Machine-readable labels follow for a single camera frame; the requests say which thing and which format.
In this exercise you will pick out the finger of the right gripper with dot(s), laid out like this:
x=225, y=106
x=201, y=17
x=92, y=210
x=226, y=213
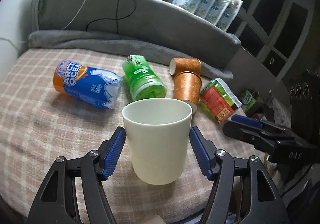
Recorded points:
x=257, y=134
x=247, y=121

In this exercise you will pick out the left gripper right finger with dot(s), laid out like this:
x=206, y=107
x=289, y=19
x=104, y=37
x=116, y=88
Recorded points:
x=260, y=199

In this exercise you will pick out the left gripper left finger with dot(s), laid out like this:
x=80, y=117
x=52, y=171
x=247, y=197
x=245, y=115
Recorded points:
x=56, y=202

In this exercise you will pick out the white ceramic cup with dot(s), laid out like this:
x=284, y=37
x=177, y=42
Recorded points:
x=157, y=132

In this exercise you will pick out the orange paper cup front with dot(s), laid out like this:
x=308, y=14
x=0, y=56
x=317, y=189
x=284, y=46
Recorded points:
x=187, y=87

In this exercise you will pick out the orange paper cup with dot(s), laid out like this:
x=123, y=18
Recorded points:
x=187, y=87
x=178, y=65

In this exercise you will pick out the orange paper cup rear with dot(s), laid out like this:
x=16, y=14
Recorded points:
x=178, y=65

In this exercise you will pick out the green box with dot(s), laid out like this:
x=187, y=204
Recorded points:
x=248, y=99

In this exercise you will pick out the red green drink carton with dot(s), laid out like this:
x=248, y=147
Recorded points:
x=218, y=99

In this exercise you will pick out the blue orange drink can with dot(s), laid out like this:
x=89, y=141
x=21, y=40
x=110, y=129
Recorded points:
x=98, y=87

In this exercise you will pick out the grey blanket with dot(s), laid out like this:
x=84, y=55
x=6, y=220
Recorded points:
x=158, y=30

